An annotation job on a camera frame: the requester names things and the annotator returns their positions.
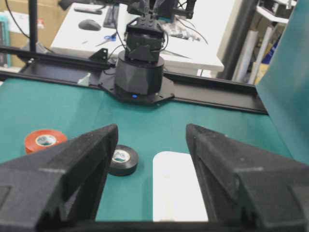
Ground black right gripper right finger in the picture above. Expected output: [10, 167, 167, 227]
[186, 124, 309, 232]

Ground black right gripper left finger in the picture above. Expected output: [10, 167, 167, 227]
[0, 124, 118, 232]

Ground black tape roll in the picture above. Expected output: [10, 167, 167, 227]
[109, 145, 139, 176]

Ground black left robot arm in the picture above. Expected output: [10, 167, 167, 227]
[113, 0, 174, 104]

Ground red tape roll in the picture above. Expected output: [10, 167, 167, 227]
[24, 129, 67, 154]

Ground white plastic tray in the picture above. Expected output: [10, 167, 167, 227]
[153, 151, 208, 222]

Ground green table cloth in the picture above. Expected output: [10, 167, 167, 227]
[0, 0, 309, 222]

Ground white background desk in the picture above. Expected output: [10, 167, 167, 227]
[51, 3, 224, 72]

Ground black computer mouse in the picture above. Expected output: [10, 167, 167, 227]
[78, 19, 101, 31]

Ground black aluminium frame rail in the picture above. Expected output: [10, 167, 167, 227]
[0, 46, 267, 115]

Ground blue handled scissors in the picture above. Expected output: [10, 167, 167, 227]
[96, 33, 116, 46]

